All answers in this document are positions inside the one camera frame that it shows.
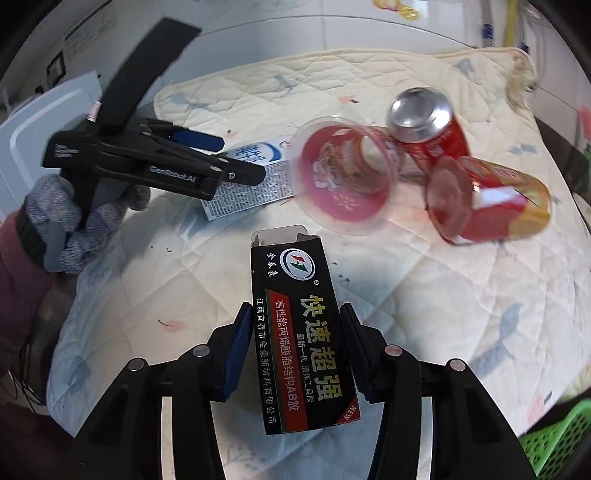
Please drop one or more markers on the person's left hand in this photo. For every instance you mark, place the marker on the person's left hand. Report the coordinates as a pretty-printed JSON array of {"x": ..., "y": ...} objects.
[{"x": 101, "y": 221}]

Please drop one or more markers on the cream quilted mat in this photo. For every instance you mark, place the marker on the cream quilted mat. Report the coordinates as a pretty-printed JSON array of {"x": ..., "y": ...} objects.
[{"x": 415, "y": 300}]

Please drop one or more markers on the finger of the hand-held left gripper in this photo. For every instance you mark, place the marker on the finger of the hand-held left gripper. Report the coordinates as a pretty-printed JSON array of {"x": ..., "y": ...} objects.
[
  {"x": 198, "y": 138},
  {"x": 244, "y": 174}
]

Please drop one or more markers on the green mesh basket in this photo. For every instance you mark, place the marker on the green mesh basket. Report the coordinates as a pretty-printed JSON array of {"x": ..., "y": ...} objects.
[{"x": 563, "y": 443}]

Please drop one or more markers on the black glue box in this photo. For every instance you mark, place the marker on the black glue box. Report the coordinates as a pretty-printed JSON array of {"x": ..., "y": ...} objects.
[{"x": 304, "y": 332}]

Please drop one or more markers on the person's left forearm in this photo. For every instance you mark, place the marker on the person's left forearm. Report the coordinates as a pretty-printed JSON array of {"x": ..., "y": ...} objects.
[{"x": 18, "y": 286}]

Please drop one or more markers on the red drink can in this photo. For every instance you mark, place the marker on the red drink can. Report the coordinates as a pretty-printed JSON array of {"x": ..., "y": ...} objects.
[{"x": 438, "y": 143}]

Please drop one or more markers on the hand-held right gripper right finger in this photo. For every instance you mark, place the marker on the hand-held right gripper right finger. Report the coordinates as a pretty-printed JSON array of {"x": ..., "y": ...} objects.
[{"x": 355, "y": 350}]

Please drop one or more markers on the wall socket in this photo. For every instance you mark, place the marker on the wall socket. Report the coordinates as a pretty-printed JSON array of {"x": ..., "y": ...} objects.
[{"x": 56, "y": 67}]

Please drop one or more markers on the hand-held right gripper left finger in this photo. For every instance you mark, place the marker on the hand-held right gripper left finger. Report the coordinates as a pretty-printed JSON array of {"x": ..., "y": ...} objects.
[{"x": 235, "y": 350}]

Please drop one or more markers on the white milk carton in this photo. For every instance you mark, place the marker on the white milk carton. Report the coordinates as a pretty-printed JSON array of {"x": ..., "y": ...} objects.
[{"x": 249, "y": 194}]

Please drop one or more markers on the red yellow lidded cup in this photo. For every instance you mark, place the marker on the red yellow lidded cup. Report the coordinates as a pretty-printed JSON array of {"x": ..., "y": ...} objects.
[{"x": 503, "y": 198}]

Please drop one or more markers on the clear plastic cup red print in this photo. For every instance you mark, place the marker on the clear plastic cup red print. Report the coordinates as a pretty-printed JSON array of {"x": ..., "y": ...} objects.
[{"x": 341, "y": 184}]

